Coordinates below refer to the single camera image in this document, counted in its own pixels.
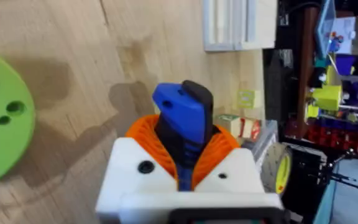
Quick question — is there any white flat box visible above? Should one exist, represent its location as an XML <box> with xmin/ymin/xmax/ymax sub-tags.
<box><xmin>201</xmin><ymin>0</ymin><xmax>278</xmax><ymax>52</ymax></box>

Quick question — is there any cluttered shelf with coloured parts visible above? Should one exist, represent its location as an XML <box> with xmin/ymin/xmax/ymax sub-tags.
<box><xmin>278</xmin><ymin>0</ymin><xmax>358</xmax><ymax>158</ymax></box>

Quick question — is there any blue electric screwdriver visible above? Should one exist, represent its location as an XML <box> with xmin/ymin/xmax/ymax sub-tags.
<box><xmin>152</xmin><ymin>80</ymin><xmax>214</xmax><ymax>192</ymax></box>

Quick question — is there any white orange right gripper left finger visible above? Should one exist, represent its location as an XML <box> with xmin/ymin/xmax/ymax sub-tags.
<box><xmin>95</xmin><ymin>114</ymin><xmax>180</xmax><ymax>218</ymax></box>

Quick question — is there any white orange right gripper right finger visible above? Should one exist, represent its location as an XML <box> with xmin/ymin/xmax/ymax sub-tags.
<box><xmin>191</xmin><ymin>123</ymin><xmax>284</xmax><ymax>210</ymax></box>

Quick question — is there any clear box with toy blocks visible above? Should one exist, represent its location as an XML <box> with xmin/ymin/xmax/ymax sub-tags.
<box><xmin>213</xmin><ymin>89</ymin><xmax>278</xmax><ymax>162</ymax></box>

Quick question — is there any grey wheel with yellow hub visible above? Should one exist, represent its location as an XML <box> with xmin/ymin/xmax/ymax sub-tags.
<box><xmin>260</xmin><ymin>142</ymin><xmax>293</xmax><ymax>195</ymax></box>

